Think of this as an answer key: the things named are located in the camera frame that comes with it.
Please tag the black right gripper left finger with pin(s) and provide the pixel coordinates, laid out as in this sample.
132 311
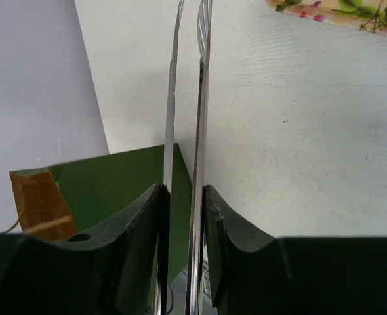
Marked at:
105 269

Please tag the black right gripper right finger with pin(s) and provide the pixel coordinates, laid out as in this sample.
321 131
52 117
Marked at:
252 272

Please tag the green paper bag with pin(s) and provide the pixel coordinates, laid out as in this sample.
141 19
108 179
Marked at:
91 190

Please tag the metal tongs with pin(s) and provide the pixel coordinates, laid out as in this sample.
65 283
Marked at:
195 283

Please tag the floral tray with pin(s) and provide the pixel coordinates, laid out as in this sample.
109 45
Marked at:
364 15

